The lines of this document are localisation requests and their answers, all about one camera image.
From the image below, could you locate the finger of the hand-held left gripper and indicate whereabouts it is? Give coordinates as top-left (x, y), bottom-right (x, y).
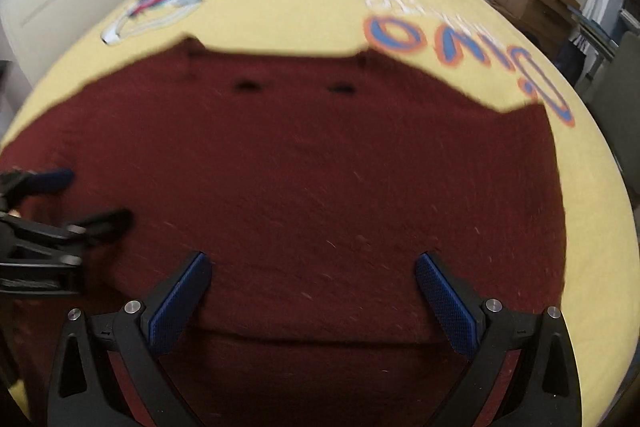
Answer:
top-left (0, 168), bottom-right (76, 212)
top-left (0, 208), bottom-right (133, 298)

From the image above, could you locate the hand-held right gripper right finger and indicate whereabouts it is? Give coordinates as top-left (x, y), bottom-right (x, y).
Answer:
top-left (415, 252), bottom-right (583, 427)

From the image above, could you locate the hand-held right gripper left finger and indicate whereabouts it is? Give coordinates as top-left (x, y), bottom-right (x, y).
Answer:
top-left (47, 251), bottom-right (213, 427)

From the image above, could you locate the maroon knit sweater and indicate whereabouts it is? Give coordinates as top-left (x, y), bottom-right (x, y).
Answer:
top-left (0, 34), bottom-right (568, 427)

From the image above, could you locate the dark bag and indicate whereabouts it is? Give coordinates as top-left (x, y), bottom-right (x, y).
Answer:
top-left (554, 39), bottom-right (587, 84)

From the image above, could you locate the yellow printed bedsheet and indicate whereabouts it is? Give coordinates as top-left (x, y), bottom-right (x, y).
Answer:
top-left (0, 0), bottom-right (640, 427)

